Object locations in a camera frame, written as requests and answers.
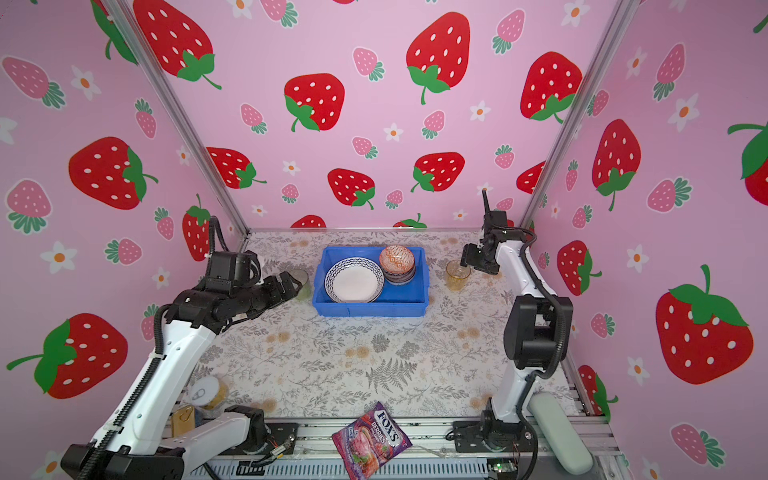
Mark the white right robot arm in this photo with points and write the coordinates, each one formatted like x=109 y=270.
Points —
x=535 y=341

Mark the purple Fox's candy bag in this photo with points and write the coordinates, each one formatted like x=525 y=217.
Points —
x=370 y=442

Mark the aluminium corner post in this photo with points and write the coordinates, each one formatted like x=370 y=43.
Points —
x=613 y=35
x=128 y=26

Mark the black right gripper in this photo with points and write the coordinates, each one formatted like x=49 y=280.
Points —
x=469 y=256

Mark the tin can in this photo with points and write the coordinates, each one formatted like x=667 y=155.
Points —
x=207 y=393

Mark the aluminium corner post right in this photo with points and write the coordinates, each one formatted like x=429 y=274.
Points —
x=613 y=35

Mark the aluminium corner post left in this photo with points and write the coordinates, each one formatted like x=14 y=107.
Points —
x=128 y=26

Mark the green glass cup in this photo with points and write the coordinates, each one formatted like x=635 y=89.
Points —
x=302 y=276

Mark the zigzag rim white plate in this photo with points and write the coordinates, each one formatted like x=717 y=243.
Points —
x=354 y=280

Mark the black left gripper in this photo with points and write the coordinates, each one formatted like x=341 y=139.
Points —
x=277 y=297

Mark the black leaf pattern red bowl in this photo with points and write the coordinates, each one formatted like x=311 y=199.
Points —
x=399 y=278

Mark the amber glass cup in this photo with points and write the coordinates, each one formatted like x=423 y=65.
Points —
x=456 y=275

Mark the blue chevron bottom bowl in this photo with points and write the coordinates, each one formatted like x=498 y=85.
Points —
x=396 y=260

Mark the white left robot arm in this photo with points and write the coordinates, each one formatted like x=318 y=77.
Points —
x=128 y=445

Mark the blue plastic bin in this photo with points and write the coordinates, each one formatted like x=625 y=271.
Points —
x=408 y=300

